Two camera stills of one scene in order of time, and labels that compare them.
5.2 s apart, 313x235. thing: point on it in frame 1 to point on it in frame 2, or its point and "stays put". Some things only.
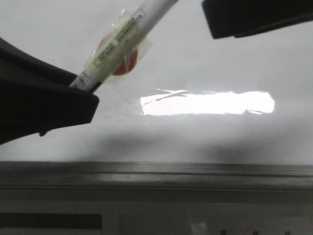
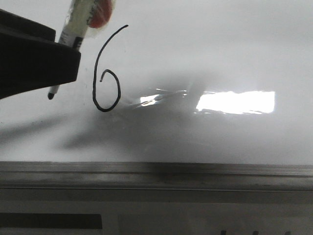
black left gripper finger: x=35 y=96 to x=30 y=60
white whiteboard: x=190 y=98 stays put
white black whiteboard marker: x=117 y=52 to x=74 y=29
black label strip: x=51 y=220 stays put
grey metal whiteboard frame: x=135 y=176 stays put
